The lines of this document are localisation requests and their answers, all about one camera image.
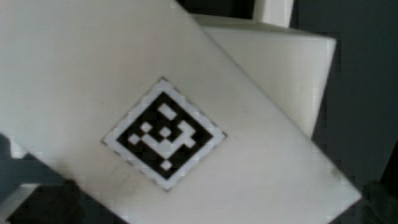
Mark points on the white cabinet body box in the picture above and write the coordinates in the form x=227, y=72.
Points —
x=282, y=55

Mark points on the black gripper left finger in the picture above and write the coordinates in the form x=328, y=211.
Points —
x=42, y=204

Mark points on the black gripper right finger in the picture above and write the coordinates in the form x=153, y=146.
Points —
x=380, y=207

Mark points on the white cabinet top block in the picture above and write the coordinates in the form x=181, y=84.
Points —
x=131, y=107

